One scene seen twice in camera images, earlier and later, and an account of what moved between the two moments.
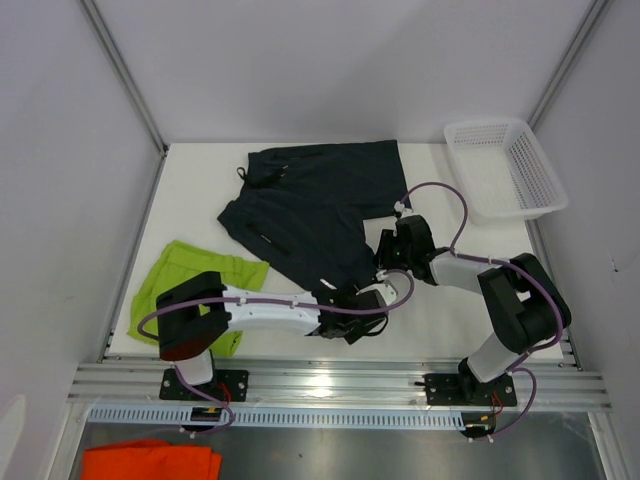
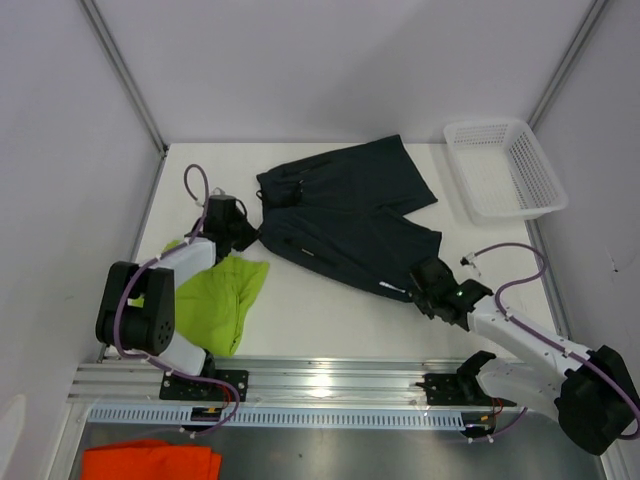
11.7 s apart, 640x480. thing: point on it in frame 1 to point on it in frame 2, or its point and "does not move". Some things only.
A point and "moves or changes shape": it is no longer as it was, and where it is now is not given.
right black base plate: x=465 y=390 does not move
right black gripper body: x=406 y=254 to x=429 y=308
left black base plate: x=230 y=385 does not move
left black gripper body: x=355 y=333 to x=232 y=230
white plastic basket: x=502 y=170 does not move
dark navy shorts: x=304 y=207 moves or changes shape
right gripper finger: x=388 y=257 to x=418 y=288
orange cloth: x=150 y=460 does not move
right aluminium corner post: x=576 y=47 does not move
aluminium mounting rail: x=343 y=385 does not move
